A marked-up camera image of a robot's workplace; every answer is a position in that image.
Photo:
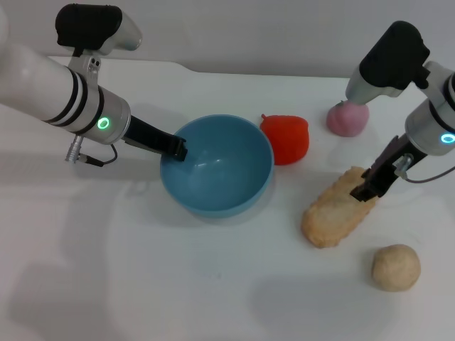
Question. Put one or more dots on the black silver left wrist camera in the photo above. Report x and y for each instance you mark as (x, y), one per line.
(89, 28)

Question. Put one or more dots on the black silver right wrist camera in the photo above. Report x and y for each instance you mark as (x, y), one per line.
(391, 60)

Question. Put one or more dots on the blue bowl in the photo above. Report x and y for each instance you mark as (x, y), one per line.
(220, 177)

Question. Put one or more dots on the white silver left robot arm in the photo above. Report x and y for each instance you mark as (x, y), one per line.
(42, 85)

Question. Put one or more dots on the long toasted bread loaf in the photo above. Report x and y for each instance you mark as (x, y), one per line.
(330, 216)

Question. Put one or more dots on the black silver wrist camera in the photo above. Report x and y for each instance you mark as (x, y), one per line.
(391, 60)
(89, 28)

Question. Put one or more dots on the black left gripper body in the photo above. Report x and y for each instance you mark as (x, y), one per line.
(147, 136)

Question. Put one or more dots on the red tomato toy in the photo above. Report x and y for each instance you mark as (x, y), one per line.
(288, 138)

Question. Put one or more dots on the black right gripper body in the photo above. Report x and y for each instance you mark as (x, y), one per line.
(382, 174)

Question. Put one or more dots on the round beige bread bun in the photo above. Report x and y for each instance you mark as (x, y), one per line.
(396, 268)

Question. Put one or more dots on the pink peach toy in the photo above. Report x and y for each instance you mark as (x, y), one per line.
(346, 120)

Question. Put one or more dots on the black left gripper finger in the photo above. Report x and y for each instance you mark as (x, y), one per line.
(177, 149)

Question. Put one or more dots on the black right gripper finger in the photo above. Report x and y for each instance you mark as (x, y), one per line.
(364, 193)

